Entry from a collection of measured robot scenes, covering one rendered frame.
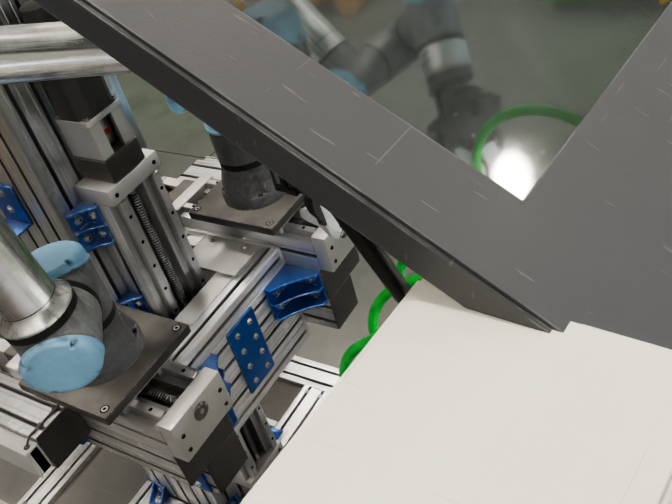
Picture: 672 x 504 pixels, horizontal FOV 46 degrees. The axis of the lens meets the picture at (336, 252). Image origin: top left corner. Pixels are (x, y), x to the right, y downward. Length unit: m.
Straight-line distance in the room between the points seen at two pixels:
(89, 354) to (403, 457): 0.76
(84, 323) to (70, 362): 0.06
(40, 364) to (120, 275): 0.47
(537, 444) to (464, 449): 0.04
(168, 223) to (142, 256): 0.09
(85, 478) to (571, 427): 2.07
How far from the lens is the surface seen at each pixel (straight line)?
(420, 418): 0.52
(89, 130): 1.43
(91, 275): 1.34
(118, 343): 1.40
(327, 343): 2.80
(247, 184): 1.64
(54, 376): 1.24
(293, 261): 1.70
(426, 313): 0.59
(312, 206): 1.13
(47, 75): 1.16
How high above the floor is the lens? 1.96
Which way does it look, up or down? 38 degrees down
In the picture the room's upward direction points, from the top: 16 degrees counter-clockwise
